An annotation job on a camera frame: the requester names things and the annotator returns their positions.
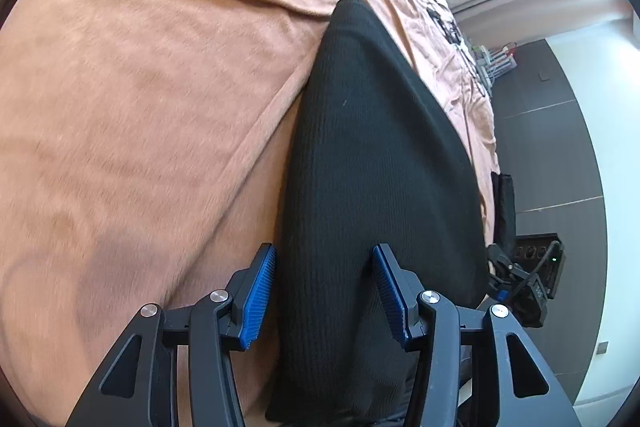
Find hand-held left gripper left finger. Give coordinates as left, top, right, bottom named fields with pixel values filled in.
left=65, top=243, right=277, bottom=427

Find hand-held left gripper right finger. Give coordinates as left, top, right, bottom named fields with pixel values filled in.
left=372, top=243, right=583, bottom=427

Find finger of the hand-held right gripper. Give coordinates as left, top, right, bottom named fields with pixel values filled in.
left=486, top=243, right=517, bottom=304

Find black pants with floral waistband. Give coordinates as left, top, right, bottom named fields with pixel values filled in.
left=265, top=0, right=493, bottom=425

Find black power strip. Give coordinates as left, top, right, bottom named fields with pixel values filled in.
left=515, top=233, right=566, bottom=300

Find black hanging cloth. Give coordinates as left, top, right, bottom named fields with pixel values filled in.
left=491, top=172, right=516, bottom=248

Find orange blanket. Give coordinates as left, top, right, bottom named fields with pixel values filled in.
left=0, top=0, right=501, bottom=427

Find thin black cable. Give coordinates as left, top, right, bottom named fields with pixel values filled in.
left=425, top=0, right=463, bottom=44

